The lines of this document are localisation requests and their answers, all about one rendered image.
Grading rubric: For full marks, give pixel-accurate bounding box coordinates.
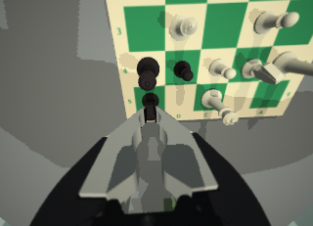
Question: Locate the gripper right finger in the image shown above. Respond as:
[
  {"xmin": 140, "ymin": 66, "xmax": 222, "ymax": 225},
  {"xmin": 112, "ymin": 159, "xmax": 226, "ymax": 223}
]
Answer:
[{"xmin": 154, "ymin": 106, "xmax": 271, "ymax": 226}]

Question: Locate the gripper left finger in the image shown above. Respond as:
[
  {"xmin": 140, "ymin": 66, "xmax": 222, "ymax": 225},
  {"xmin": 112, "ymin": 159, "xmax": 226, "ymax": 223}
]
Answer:
[{"xmin": 29, "ymin": 107, "xmax": 147, "ymax": 226}]

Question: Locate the green and cream chessboard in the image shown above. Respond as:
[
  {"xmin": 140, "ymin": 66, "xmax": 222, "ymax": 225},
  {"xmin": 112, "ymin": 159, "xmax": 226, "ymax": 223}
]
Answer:
[{"xmin": 107, "ymin": 0, "xmax": 313, "ymax": 120}]

